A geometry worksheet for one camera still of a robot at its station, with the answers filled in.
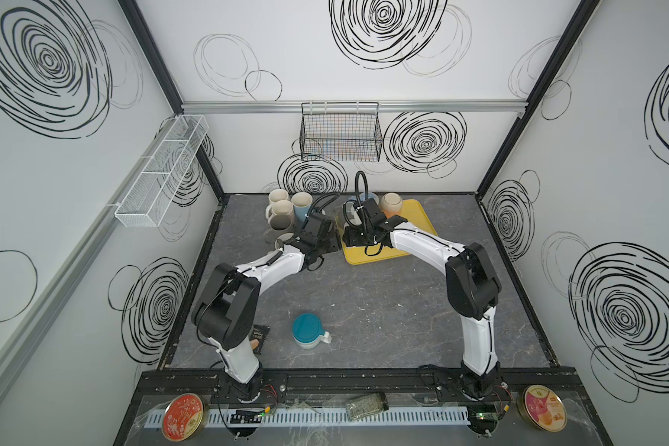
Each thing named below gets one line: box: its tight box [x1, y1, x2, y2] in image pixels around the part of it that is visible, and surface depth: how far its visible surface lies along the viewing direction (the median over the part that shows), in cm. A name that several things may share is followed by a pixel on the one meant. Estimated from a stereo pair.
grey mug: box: [263, 211, 296, 244], surface depth 98 cm
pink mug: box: [264, 199, 294, 223], surface depth 108 cm
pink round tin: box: [516, 383, 568, 433], surface depth 69 cm
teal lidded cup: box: [291, 312, 333, 351], surface depth 78 cm
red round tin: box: [160, 393, 207, 443], surface depth 68 cm
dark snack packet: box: [249, 324, 271, 355], surface depth 83 cm
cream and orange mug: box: [379, 192, 404, 219], surface depth 109 cm
